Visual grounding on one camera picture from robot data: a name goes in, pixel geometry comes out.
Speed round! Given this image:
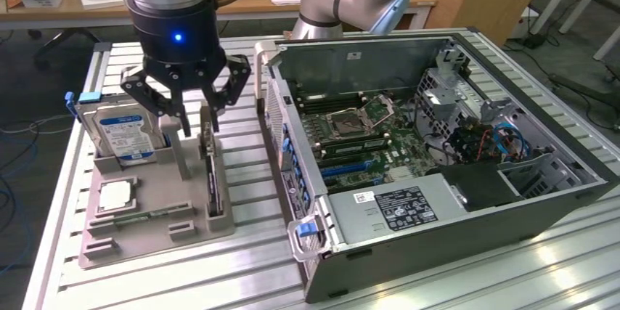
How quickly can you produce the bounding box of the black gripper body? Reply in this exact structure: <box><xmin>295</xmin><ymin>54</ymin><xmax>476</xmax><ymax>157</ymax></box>
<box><xmin>124</xmin><ymin>0</ymin><xmax>228</xmax><ymax>90</ymax></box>

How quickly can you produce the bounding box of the black graphics card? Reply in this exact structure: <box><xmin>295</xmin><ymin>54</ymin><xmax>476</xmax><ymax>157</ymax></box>
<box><xmin>196</xmin><ymin>100</ymin><xmax>228</xmax><ymax>219</ymax></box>

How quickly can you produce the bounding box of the blue disk caddy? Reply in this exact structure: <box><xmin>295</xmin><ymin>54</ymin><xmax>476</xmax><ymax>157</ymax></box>
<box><xmin>64</xmin><ymin>88</ymin><xmax>168</xmax><ymax>166</ymax></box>

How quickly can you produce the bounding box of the silver hard disk blue label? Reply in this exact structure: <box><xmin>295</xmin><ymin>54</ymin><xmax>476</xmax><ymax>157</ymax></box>
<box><xmin>80</xmin><ymin>101</ymin><xmax>162</xmax><ymax>161</ymax></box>

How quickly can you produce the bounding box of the CPU socket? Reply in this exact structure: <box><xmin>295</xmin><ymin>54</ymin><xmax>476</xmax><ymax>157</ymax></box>
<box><xmin>328</xmin><ymin>108</ymin><xmax>375</xmax><ymax>137</ymax></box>

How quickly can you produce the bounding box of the silver CPU chip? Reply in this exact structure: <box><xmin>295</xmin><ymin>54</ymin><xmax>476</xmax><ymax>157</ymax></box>
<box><xmin>99</xmin><ymin>181</ymin><xmax>136</xmax><ymax>212</ymax></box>

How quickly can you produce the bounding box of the dark installed RAM stick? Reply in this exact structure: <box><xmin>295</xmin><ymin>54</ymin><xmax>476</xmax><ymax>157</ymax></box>
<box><xmin>319</xmin><ymin>137</ymin><xmax>392</xmax><ymax>158</ymax></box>

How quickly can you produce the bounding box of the metal socket cover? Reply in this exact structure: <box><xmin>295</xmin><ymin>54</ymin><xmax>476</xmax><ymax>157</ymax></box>
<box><xmin>360</xmin><ymin>94</ymin><xmax>398</xmax><ymax>129</ymax></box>

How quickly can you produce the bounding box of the blue expansion slot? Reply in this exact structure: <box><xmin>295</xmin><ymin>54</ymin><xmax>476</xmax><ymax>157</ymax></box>
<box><xmin>319</xmin><ymin>163</ymin><xmax>371</xmax><ymax>177</ymax></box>

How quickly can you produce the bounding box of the green loose RAM stick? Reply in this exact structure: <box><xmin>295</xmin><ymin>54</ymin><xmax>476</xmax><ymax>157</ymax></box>
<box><xmin>114</xmin><ymin>209</ymin><xmax>175</xmax><ymax>222</ymax></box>

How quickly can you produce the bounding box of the green motherboard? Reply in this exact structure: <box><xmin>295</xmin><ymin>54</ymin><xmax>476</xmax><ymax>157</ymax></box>
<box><xmin>286</xmin><ymin>90</ymin><xmax>459</xmax><ymax>195</ymax></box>

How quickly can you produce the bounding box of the grey parts rack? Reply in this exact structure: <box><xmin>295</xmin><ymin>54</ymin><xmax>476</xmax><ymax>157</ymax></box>
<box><xmin>76</xmin><ymin>112</ymin><xmax>239</xmax><ymax>271</ymax></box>

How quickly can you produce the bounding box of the metal drive cage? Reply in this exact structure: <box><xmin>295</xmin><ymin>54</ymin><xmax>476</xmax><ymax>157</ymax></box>
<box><xmin>415</xmin><ymin>43</ymin><xmax>491</xmax><ymax>133</ymax></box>

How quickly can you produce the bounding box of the grey power supply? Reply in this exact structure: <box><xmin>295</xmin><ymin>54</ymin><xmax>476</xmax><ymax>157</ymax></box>
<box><xmin>328</xmin><ymin>174</ymin><xmax>467</xmax><ymax>246</ymax></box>

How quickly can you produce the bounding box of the black open PC case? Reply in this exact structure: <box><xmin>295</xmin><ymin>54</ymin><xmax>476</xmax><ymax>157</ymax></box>
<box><xmin>255</xmin><ymin>29</ymin><xmax>620</xmax><ymax>304</ymax></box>

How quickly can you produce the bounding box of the black power adapter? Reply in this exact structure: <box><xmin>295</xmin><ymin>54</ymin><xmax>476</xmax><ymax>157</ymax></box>
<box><xmin>522</xmin><ymin>33</ymin><xmax>548</xmax><ymax>49</ymax></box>

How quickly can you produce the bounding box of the white box red button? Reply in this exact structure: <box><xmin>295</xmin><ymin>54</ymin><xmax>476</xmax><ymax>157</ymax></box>
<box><xmin>516</xmin><ymin>7</ymin><xmax>542</xmax><ymax>41</ymax></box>

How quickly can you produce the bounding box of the metal disk bay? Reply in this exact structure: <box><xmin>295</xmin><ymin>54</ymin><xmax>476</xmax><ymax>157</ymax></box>
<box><xmin>498</xmin><ymin>150</ymin><xmax>586</xmax><ymax>200</ymax></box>

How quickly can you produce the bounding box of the black floor stand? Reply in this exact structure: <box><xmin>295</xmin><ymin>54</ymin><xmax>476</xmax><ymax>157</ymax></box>
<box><xmin>547</xmin><ymin>72</ymin><xmax>620</xmax><ymax>106</ymax></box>

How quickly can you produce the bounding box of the red wire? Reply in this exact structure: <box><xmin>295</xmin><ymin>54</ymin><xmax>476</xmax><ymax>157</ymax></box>
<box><xmin>476</xmin><ymin>126</ymin><xmax>490</xmax><ymax>161</ymax></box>

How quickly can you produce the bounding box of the blue wire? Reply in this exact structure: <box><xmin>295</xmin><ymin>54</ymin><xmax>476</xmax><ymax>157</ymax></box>
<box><xmin>488</xmin><ymin>123</ymin><xmax>534</xmax><ymax>162</ymax></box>

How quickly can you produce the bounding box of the white table frame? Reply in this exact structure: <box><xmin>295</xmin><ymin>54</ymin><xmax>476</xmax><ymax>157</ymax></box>
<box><xmin>530</xmin><ymin>0</ymin><xmax>620</xmax><ymax>60</ymax></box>

